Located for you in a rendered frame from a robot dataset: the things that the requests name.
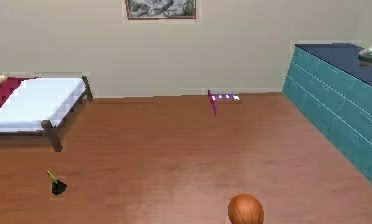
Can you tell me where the purple and white striped object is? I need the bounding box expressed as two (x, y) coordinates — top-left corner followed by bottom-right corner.
(207, 89), (241, 117)

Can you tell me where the framed grey picture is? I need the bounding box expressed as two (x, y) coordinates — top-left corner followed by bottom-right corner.
(124, 0), (198, 20)

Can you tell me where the orange basketball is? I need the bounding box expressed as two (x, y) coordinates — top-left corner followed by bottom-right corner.
(227, 193), (265, 224)

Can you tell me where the black object with yellow stick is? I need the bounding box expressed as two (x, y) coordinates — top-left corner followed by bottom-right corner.
(46, 170), (68, 196)

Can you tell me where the wooden bed with white sheet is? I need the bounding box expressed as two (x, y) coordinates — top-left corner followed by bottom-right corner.
(0, 75), (94, 153)

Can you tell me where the teal chest of drawers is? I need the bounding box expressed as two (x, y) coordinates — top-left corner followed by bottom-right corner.
(282, 42), (372, 188)

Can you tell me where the white and green object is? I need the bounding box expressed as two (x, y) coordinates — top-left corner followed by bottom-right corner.
(357, 37), (372, 65)

